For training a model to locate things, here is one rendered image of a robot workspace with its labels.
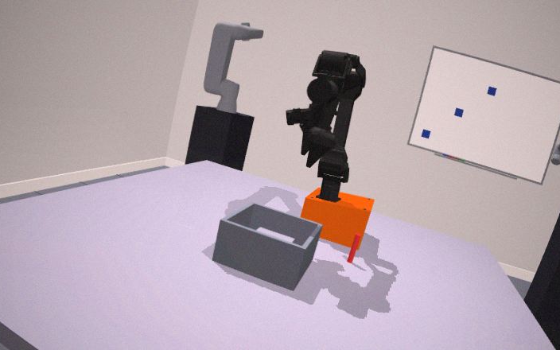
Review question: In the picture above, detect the red peg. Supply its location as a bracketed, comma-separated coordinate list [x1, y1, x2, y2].
[347, 234, 361, 263]

